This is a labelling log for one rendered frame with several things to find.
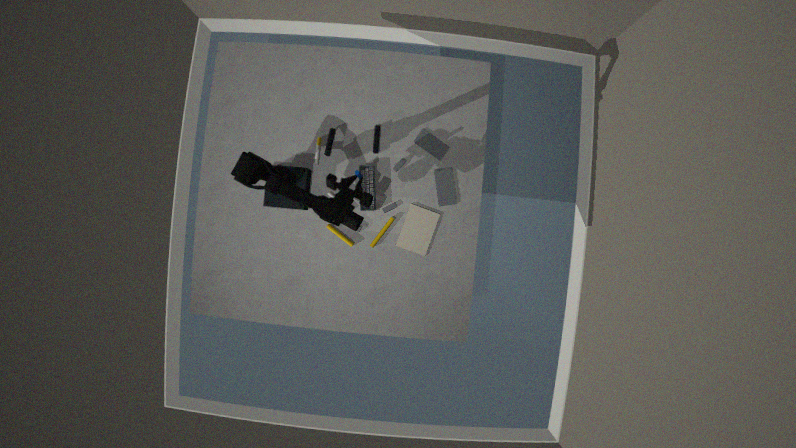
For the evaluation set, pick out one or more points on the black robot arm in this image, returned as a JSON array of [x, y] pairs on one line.
[[251, 168]]

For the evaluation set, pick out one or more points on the grey keyboard with keys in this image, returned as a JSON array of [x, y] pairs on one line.
[[368, 184]]

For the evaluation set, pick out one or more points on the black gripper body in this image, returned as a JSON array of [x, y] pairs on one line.
[[346, 194]]

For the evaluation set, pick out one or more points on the beige flat square slab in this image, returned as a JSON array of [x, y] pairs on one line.
[[417, 230]]

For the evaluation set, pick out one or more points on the black cylinder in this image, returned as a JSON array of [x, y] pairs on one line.
[[329, 142], [376, 139]]

